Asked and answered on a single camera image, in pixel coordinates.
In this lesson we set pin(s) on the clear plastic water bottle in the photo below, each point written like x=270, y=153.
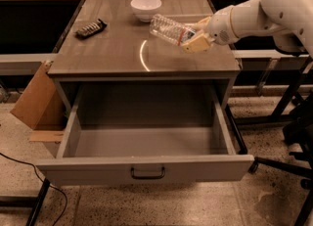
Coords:
x=170, y=30

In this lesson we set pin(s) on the black drawer handle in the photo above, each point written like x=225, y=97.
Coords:
x=139, y=174

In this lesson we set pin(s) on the brown cardboard box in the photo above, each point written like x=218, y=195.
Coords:
x=40, y=108

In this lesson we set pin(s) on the white ceramic bowl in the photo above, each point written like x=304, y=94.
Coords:
x=144, y=10

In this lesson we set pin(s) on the grey open top drawer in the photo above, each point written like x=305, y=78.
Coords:
x=114, y=126

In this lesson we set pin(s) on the grey cabinet with wooden counter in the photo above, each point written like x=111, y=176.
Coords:
x=127, y=51

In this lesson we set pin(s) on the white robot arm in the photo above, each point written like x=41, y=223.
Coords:
x=276, y=18

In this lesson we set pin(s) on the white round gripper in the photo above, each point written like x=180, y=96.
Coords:
x=219, y=28

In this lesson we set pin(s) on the black metal stand leg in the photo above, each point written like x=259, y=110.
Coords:
x=33, y=203

